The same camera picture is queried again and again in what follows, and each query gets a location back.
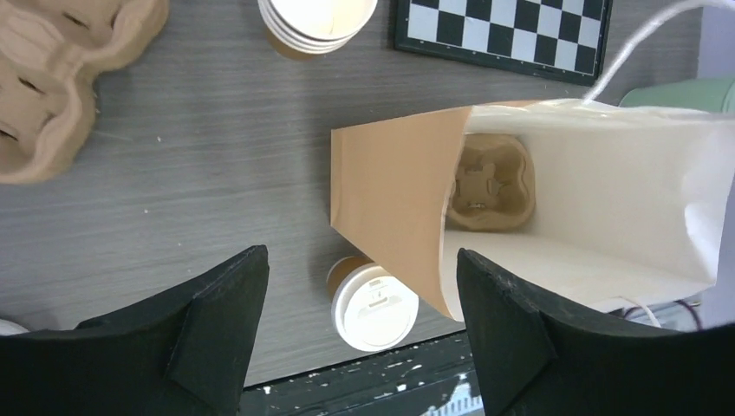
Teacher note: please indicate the brown pulp cup carrier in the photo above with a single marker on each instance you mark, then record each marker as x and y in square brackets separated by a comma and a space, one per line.
[51, 54]

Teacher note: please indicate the brown paper coffee cup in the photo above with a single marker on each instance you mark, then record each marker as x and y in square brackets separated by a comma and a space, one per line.
[340, 271]

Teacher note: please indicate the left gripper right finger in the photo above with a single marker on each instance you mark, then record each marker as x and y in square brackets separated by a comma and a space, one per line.
[538, 353]

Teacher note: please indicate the green cup of paper sticks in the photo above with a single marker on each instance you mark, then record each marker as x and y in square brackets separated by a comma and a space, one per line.
[714, 95]

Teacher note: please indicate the stack of paper cups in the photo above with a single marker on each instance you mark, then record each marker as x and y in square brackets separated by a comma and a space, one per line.
[303, 30]

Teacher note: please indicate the white plastic cup lid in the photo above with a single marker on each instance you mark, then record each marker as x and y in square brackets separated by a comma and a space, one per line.
[373, 311]

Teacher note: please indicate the brown paper bag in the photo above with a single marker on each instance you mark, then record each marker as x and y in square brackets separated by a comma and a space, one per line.
[607, 206]

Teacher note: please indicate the black white checkerboard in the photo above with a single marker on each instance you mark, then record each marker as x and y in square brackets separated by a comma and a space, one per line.
[558, 40]

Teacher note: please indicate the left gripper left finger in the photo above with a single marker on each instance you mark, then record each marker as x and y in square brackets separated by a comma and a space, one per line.
[183, 351]

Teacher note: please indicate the stack of white lids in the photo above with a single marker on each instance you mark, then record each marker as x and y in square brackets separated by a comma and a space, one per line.
[8, 328]

